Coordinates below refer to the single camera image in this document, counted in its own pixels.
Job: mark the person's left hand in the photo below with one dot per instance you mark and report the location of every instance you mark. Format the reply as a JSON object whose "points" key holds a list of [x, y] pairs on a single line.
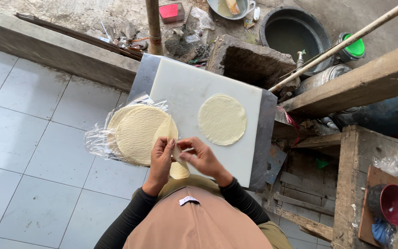
{"points": [[159, 162]]}

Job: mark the person's right hand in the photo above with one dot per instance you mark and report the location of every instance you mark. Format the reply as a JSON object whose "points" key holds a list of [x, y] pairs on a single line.
{"points": [[204, 159]]}

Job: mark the round pale dough wrapper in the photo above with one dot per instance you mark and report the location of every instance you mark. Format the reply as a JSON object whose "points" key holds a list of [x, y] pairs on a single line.
{"points": [[180, 171], [221, 119]]}

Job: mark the stack of round dough wrappers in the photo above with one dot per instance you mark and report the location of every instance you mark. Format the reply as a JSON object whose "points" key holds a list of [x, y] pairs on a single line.
{"points": [[138, 135]]}

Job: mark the grey metal table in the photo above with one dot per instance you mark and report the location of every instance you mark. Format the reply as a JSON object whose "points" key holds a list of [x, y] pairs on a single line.
{"points": [[266, 138]]}

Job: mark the person's brown headscarf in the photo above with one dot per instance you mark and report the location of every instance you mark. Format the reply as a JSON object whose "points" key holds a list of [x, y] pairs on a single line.
{"points": [[199, 224]]}

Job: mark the clear plastic wrapper bag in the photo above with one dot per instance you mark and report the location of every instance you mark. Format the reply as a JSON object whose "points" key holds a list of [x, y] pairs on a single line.
{"points": [[97, 140]]}

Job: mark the white plastic cutting board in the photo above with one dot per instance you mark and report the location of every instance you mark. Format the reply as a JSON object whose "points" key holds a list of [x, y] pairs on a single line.
{"points": [[185, 90]]}

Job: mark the grey concrete trough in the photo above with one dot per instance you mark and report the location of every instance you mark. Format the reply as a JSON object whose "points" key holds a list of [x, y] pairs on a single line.
{"points": [[247, 62]]}

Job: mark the wooden pallet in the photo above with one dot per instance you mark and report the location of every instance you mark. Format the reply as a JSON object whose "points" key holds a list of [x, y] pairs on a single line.
{"points": [[302, 200]]}

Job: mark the small green plastic piece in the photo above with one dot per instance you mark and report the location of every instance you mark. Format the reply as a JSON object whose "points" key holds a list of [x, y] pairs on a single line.
{"points": [[321, 164]]}

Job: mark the metal water tap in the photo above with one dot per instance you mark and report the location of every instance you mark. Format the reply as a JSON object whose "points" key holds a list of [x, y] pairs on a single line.
{"points": [[300, 58]]}

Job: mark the silver metal pot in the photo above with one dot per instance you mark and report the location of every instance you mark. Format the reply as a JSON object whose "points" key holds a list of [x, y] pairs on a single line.
{"points": [[320, 77]]}

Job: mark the clear plastic scrap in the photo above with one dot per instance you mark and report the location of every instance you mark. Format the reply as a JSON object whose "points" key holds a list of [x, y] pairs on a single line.
{"points": [[202, 17]]}

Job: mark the bundle of dark metal rods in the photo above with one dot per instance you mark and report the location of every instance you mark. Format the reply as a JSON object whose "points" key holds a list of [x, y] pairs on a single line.
{"points": [[81, 36]]}

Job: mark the worn wooden bench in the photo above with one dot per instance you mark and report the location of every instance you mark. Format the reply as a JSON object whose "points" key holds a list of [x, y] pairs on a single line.
{"points": [[351, 179]]}

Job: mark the metal basin with water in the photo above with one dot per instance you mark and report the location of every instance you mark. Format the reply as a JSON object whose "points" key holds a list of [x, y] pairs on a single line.
{"points": [[219, 8]]}

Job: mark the grey box with red lid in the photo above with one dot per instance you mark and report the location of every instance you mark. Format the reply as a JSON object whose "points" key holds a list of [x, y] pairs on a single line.
{"points": [[169, 11]]}

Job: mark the large black plastic tub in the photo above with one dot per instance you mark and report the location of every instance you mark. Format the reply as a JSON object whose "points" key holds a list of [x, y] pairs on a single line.
{"points": [[294, 34]]}

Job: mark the wooden piece in basin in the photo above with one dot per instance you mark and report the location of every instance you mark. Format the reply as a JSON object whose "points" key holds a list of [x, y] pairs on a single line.
{"points": [[233, 6]]}

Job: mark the brown wooden board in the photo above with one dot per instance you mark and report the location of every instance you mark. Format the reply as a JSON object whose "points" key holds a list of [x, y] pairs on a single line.
{"points": [[375, 176]]}

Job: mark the rough wooden beam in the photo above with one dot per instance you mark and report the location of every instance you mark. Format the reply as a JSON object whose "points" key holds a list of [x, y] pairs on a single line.
{"points": [[368, 83]]}

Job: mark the crumpled clear plastic bag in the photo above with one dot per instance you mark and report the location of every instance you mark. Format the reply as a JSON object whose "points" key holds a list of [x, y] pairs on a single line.
{"points": [[389, 166]]}

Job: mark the jar with green lid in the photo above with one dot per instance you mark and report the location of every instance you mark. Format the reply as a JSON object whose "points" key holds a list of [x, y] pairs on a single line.
{"points": [[354, 48]]}

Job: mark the blue plastic drum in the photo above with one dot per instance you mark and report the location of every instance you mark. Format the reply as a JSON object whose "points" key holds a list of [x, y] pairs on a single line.
{"points": [[389, 114]]}

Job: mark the blue cloth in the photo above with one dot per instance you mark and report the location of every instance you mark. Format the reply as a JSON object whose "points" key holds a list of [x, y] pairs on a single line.
{"points": [[380, 231]]}

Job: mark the dark red plastic bowl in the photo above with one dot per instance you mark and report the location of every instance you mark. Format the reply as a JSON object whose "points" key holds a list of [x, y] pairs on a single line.
{"points": [[394, 205]]}

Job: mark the long bamboo stick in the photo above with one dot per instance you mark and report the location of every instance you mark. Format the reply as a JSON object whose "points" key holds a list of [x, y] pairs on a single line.
{"points": [[358, 34]]}

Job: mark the brown wooden post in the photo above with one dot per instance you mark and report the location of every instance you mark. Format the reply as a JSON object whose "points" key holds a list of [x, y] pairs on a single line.
{"points": [[154, 26]]}

